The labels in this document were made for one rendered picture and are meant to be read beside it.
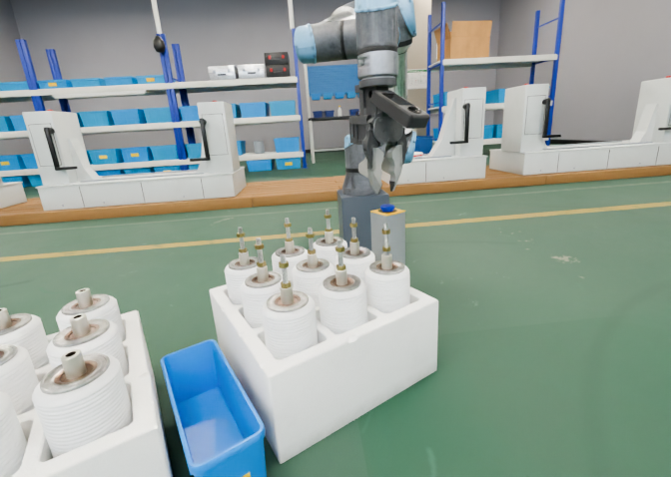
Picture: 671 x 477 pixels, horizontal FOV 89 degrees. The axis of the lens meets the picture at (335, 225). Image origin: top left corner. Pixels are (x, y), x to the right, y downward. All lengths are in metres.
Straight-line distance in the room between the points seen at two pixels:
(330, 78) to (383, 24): 6.08
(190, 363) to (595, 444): 0.77
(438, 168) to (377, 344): 2.37
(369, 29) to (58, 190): 2.92
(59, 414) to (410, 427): 0.55
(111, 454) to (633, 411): 0.87
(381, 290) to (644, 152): 3.46
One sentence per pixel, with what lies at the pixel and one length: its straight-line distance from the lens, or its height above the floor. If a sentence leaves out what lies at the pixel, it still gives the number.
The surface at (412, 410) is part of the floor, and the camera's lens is 0.78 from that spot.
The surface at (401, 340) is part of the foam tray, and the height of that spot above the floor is 0.13.
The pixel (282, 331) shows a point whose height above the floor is 0.22.
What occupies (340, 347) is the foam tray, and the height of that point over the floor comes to 0.17.
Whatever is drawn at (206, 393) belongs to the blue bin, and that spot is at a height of 0.00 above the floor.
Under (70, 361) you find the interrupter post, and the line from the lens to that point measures 0.58.
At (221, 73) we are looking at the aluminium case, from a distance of 5.57.
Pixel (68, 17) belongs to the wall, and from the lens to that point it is 10.73.
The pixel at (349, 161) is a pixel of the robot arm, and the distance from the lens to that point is 1.30.
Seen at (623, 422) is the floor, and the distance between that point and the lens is 0.89.
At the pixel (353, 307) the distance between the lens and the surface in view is 0.66.
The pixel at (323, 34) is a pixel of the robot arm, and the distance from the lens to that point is 0.80.
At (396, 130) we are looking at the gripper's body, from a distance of 0.69.
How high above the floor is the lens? 0.54
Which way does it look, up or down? 16 degrees down
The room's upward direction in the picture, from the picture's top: 4 degrees counter-clockwise
